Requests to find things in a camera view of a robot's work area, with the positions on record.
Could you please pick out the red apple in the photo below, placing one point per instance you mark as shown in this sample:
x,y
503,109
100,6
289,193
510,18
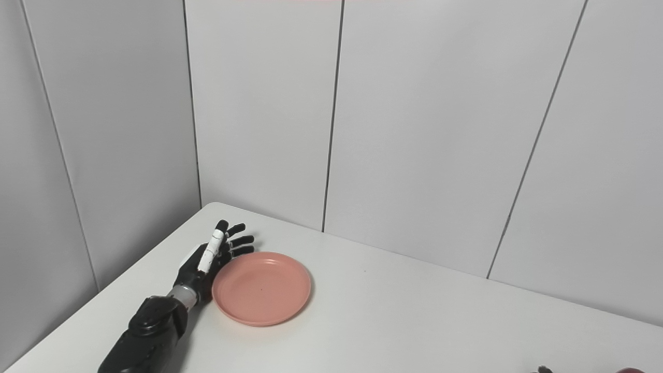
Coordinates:
x,y
632,371

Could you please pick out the black and white left hand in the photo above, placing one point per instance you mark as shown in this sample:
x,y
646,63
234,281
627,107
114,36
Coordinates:
x,y
199,274

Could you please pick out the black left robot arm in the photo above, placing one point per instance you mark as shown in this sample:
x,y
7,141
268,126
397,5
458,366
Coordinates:
x,y
150,331

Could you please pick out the pink round plate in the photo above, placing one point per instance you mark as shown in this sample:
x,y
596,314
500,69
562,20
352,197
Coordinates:
x,y
261,290

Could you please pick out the black and white right hand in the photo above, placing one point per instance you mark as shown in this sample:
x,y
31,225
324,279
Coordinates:
x,y
542,370

